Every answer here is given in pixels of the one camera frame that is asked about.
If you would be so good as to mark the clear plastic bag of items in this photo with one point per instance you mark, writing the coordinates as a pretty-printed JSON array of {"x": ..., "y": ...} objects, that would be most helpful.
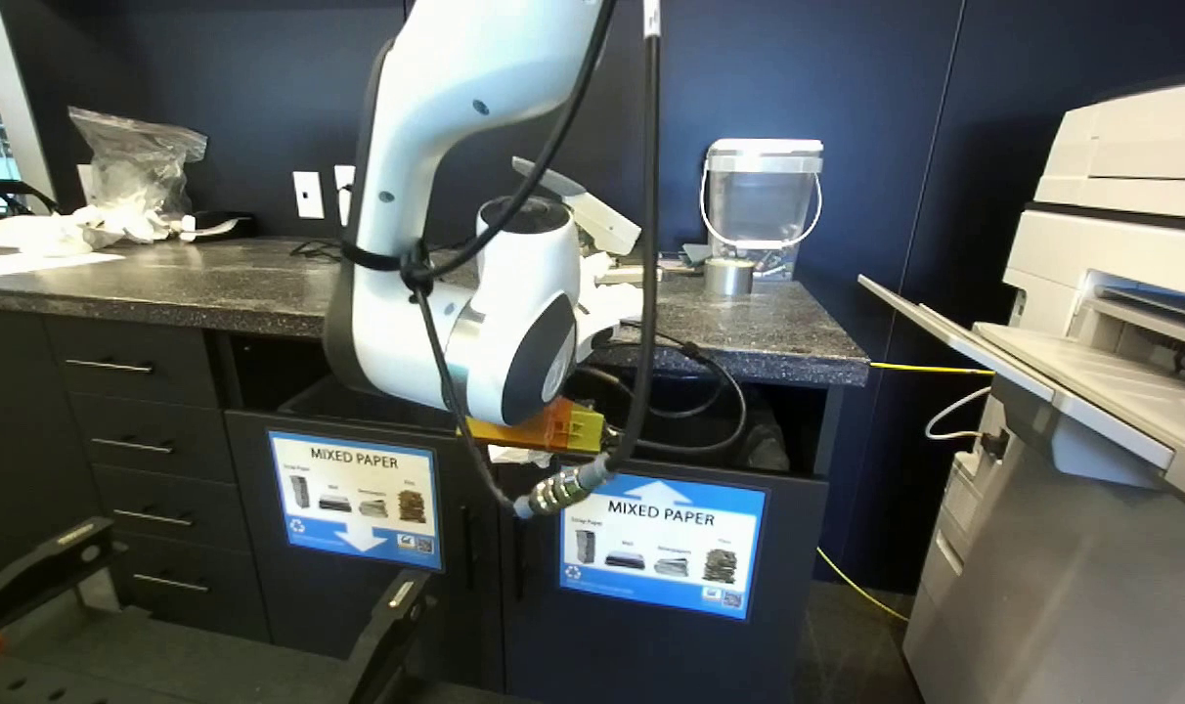
[{"x": 134, "y": 176}]

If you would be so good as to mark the recycling bin door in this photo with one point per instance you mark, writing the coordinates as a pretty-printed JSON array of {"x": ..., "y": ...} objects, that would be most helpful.
[
  {"x": 321, "y": 600},
  {"x": 570, "y": 647}
]

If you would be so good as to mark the small metal cylinder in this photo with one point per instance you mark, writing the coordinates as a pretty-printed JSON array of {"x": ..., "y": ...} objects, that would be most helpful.
[{"x": 730, "y": 279}]

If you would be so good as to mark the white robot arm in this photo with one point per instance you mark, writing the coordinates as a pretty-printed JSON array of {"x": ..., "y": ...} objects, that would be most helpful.
[{"x": 484, "y": 330}]

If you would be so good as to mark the white wall switch plate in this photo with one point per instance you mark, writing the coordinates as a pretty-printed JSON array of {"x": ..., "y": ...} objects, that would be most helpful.
[{"x": 307, "y": 193}]

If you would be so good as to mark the left recycling bin door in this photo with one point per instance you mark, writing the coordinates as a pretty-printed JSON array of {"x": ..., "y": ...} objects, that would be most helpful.
[{"x": 321, "y": 600}]

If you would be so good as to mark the left mixed paper sign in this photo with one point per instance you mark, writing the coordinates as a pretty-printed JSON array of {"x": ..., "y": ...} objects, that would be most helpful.
[{"x": 359, "y": 497}]

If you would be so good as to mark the white wall outlet plate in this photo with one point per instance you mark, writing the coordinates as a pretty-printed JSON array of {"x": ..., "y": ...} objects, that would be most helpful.
[{"x": 345, "y": 180}]

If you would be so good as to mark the black chair frame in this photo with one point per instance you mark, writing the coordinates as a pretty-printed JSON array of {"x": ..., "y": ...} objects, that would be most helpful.
[{"x": 84, "y": 622}]

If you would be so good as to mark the right mixed paper sign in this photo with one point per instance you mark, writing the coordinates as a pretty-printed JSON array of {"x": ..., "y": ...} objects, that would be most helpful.
[{"x": 684, "y": 546}]

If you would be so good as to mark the right recycling bin door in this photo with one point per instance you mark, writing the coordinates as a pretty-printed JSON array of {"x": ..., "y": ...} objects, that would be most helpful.
[{"x": 570, "y": 647}]

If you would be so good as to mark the dark drawer cabinet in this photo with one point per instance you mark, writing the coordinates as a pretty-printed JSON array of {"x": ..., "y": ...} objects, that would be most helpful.
[{"x": 121, "y": 420}]

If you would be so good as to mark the clear plastic bucket with handle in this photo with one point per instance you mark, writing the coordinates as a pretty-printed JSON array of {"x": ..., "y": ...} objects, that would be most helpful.
[{"x": 761, "y": 197}]

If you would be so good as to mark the large white office printer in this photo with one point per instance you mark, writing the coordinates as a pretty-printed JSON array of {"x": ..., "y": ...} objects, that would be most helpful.
[{"x": 1057, "y": 558}]

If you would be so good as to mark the white tissue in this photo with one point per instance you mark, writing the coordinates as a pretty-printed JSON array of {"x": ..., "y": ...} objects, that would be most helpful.
[{"x": 608, "y": 294}]

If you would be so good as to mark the mixed paper sign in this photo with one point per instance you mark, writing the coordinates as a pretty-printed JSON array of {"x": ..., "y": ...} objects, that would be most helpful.
[
  {"x": 359, "y": 497},
  {"x": 684, "y": 546}
]

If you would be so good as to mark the grey white stapler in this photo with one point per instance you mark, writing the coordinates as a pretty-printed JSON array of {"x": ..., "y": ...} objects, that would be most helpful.
[{"x": 595, "y": 215}]

